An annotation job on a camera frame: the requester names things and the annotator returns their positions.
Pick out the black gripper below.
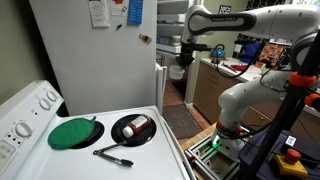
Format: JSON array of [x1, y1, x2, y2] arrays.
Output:
[[175, 43, 211, 69]]

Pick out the clear plastic lunch box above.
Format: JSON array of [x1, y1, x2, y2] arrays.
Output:
[[169, 65, 185, 80]]

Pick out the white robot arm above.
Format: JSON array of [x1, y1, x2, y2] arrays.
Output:
[[176, 4, 320, 159]]

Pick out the white refrigerator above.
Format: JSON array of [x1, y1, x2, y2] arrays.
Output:
[[29, 0, 157, 115]]

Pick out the yellow emergency stop box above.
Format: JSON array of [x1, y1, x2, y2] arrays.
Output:
[[272, 149, 308, 180]]

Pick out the teal kettle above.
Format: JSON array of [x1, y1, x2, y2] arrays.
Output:
[[212, 44, 226, 59]]

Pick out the wooden kitchen cabinets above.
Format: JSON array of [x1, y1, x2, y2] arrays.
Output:
[[193, 62, 320, 144]]

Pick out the gold fridge magnet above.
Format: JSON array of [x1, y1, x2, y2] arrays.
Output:
[[139, 34, 152, 44]]

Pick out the blue paper on fridge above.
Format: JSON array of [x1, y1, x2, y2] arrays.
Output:
[[128, 0, 143, 25]]

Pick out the dark floor rug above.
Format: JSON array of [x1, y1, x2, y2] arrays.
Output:
[[162, 105, 202, 139]]

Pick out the white paper note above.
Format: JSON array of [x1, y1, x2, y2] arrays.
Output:
[[89, 0, 110, 28]]

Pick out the black tripod pole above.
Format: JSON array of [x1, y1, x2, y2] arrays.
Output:
[[239, 32, 320, 180]]

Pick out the white electric stove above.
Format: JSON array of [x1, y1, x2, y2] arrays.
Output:
[[0, 81, 195, 180]]

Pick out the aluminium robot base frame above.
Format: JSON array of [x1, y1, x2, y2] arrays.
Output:
[[185, 136, 239, 180]]

